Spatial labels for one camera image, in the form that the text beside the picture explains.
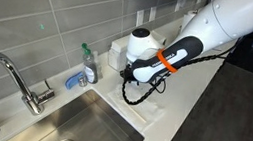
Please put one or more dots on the blue sponge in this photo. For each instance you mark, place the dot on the blue sponge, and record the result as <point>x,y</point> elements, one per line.
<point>72,81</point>

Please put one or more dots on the white light switch plate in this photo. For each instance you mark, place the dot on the white light switch plate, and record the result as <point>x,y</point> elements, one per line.
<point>139,18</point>

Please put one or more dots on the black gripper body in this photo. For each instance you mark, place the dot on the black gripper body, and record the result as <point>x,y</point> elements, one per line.
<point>129,74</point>

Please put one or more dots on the clear soap bottle green cap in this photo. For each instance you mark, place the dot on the clear soap bottle green cap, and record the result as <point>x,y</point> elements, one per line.
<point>90,70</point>

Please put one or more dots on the small chrome side tap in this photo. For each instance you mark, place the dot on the small chrome side tap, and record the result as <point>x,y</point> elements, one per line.
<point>43,97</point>

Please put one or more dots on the stainless steel sink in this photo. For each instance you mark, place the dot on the stainless steel sink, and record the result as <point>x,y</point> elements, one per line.
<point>90,129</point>

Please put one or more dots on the white wall outlet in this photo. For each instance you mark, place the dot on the white wall outlet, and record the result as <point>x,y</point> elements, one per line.
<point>152,13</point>

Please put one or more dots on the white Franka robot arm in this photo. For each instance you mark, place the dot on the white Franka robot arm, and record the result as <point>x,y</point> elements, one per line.
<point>228,21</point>

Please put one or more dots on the stack of folded white towels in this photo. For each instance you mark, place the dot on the stack of folded white towels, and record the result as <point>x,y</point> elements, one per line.
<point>117,54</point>

